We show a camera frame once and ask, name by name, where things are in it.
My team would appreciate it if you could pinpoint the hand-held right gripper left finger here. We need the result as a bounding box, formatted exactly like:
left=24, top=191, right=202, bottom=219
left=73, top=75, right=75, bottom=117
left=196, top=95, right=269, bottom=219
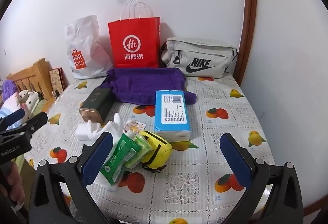
left=29, top=131, right=114, bottom=224

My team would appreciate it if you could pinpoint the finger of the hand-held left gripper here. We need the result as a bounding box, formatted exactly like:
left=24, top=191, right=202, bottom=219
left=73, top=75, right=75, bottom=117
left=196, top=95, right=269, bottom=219
left=15, top=112, right=49, bottom=141
left=0, top=108, right=26, bottom=129

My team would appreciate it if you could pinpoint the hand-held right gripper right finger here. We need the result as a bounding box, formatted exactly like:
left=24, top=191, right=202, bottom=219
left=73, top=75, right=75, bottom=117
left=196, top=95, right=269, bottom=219
left=220, top=133, right=304, bottom=224

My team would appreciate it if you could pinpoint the dark green wet wipes pack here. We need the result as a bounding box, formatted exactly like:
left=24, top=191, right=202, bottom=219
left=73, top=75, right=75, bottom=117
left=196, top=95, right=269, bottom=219
left=100, top=133, right=141, bottom=186

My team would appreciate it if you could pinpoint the orange slice sticker pack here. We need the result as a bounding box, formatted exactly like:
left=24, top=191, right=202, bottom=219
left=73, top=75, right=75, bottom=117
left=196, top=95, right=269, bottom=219
left=122, top=122, right=146, bottom=135

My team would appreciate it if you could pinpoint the yellow black pouch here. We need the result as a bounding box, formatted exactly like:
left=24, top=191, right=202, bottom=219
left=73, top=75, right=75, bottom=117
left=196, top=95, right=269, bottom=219
left=140, top=130, right=173, bottom=173

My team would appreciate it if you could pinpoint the person's left hand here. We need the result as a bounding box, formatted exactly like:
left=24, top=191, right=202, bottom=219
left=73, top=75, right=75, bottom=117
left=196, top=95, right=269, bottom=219
left=10, top=161, right=26, bottom=208

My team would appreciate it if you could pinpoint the white flowered plush toy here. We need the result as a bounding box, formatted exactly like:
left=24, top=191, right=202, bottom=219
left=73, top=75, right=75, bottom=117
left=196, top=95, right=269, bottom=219
left=17, top=89, right=43, bottom=113

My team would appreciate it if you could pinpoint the purple plush toy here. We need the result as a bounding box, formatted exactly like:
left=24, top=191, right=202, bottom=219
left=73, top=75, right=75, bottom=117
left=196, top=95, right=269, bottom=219
left=0, top=80, right=17, bottom=101

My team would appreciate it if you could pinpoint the wooden bed headboard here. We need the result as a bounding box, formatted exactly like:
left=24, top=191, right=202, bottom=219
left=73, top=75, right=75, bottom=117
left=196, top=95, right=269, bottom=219
left=6, top=58, right=69, bottom=109

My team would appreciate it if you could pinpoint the dark green gold box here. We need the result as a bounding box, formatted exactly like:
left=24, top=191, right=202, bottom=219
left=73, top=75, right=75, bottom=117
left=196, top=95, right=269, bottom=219
left=79, top=87, right=114, bottom=124

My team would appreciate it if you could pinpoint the blue tissue pack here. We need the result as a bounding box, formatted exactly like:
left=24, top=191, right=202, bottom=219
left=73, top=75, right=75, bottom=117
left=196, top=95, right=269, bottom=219
left=154, top=90, right=191, bottom=142

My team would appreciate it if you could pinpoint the purple towel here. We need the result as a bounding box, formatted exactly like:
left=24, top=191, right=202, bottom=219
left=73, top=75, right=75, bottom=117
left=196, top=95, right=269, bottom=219
left=99, top=67, right=197, bottom=106

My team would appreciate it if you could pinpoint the white plastic shopping bag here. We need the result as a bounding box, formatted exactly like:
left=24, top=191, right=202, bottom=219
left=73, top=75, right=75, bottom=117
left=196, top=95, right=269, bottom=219
left=65, top=15, right=113, bottom=80

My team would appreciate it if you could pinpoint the grey waist bag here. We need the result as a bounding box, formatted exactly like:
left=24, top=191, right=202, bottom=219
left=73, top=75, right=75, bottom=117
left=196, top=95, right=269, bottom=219
left=160, top=37, right=239, bottom=78

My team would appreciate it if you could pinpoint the red paper shopping bag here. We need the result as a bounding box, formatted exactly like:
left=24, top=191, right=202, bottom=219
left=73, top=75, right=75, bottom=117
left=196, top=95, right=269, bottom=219
left=108, top=0, right=161, bottom=69

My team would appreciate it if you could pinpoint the patterned picture frame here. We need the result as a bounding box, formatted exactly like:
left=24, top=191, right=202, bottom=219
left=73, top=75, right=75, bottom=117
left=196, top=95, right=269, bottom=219
left=49, top=68, right=64, bottom=94

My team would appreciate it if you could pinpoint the brown wooden door frame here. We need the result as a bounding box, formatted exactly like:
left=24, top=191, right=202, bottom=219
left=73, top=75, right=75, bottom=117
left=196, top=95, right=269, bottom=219
left=234, top=0, right=257, bottom=86

